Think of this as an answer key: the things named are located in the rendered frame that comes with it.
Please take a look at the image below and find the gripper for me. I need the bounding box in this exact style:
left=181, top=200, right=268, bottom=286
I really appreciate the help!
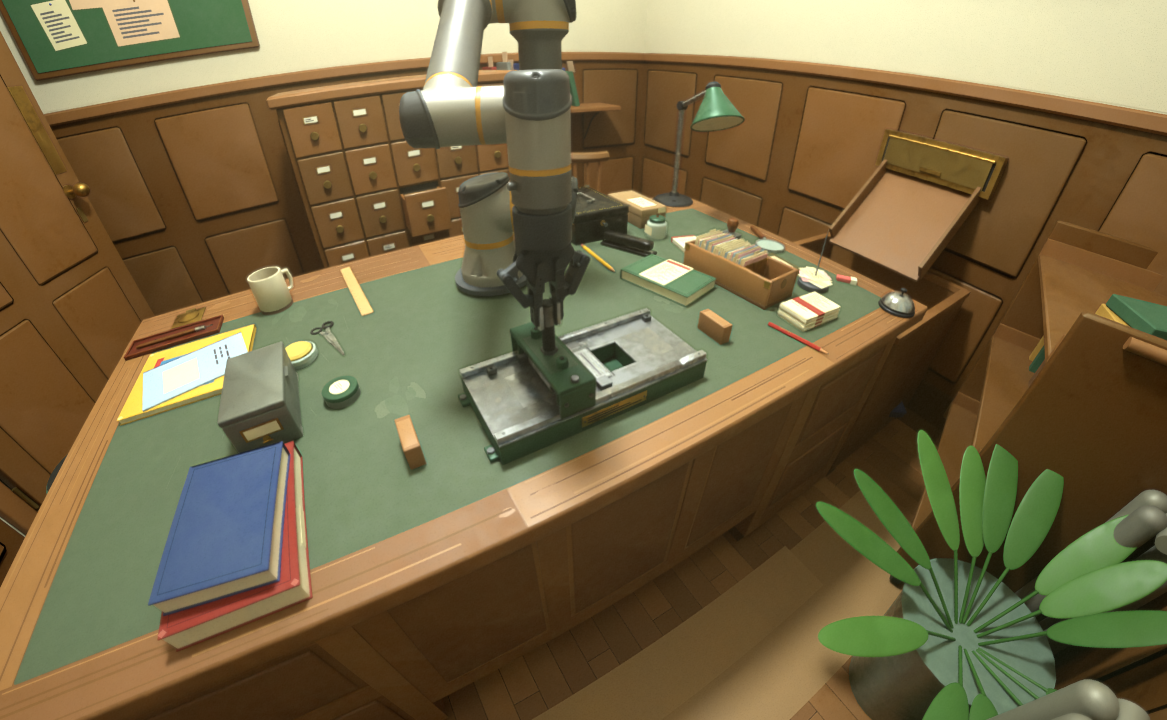
left=499, top=213, right=590, bottom=332

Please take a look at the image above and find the green imprinter carriage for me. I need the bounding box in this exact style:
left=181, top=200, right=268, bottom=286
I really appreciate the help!
left=510, top=322, right=599, bottom=419

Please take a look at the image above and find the black box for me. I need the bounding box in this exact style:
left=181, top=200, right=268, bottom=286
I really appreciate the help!
left=573, top=190, right=630, bottom=244

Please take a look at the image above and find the tan wooden box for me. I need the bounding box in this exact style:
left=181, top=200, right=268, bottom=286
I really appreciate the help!
left=608, top=190, right=666, bottom=229

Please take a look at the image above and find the wooden tiered stand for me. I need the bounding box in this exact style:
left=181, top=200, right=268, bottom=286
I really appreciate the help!
left=569, top=98, right=624, bottom=193

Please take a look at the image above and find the green book with white label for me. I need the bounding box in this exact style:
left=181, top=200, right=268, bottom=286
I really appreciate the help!
left=620, top=258, right=717, bottom=307

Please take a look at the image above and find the wooden ruler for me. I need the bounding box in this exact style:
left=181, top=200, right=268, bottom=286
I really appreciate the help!
left=340, top=265, right=375, bottom=317

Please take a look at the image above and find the wooden card tray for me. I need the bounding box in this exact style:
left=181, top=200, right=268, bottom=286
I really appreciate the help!
left=684, top=230, right=799, bottom=309

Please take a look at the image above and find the wooden card catalogue cabinet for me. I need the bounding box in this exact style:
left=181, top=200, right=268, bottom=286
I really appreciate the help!
left=268, top=70, right=584, bottom=269

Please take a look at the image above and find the green desk lamp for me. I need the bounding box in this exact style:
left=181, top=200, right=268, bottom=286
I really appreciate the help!
left=656, top=82, right=746, bottom=209

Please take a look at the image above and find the red pencil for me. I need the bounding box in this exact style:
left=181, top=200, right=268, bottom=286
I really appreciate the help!
left=768, top=322, right=829, bottom=355

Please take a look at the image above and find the white card stack red band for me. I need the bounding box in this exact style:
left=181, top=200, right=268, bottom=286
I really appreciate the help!
left=776, top=290, right=842, bottom=332

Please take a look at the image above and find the paper spike with notes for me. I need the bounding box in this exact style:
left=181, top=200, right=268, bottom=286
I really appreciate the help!
left=798, top=238, right=834, bottom=291

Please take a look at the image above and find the white mug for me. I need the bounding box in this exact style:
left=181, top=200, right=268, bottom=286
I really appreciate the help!
left=247, top=265, right=296, bottom=314

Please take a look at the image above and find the wooden desk with green top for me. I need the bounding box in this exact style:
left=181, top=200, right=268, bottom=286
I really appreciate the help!
left=0, top=195, right=969, bottom=720

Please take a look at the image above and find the grey metal box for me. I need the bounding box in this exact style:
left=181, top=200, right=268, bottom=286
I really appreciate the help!
left=218, top=342, right=304, bottom=453

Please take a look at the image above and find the wooden slanted chute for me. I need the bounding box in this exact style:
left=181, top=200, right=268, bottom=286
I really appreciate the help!
left=828, top=130, right=1006, bottom=281

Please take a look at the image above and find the red book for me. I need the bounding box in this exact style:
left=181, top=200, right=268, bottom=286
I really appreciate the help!
left=157, top=442, right=312, bottom=649

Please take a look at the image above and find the light blue paper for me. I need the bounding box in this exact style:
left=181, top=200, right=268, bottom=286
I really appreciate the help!
left=141, top=333, right=249, bottom=413

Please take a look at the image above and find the dark red pen tray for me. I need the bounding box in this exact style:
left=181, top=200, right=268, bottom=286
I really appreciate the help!
left=124, top=315, right=225, bottom=361

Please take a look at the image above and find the blue book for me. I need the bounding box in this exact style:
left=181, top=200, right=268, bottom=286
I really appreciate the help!
left=149, top=442, right=291, bottom=613

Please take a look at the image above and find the yellow folder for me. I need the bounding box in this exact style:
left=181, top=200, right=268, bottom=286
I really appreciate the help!
left=117, top=323, right=257, bottom=426

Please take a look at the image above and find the green notice board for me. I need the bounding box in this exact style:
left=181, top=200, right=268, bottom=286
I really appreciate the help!
left=0, top=0, right=260, bottom=82

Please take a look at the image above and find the wooden panelled door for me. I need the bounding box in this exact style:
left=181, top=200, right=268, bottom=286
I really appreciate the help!
left=0, top=0, right=149, bottom=691

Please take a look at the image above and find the wooden lectern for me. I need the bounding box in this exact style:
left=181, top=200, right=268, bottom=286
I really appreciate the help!
left=913, top=220, right=1167, bottom=720

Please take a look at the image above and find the green potted plant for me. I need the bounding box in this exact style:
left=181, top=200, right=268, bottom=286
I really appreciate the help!
left=816, top=430, right=1167, bottom=720

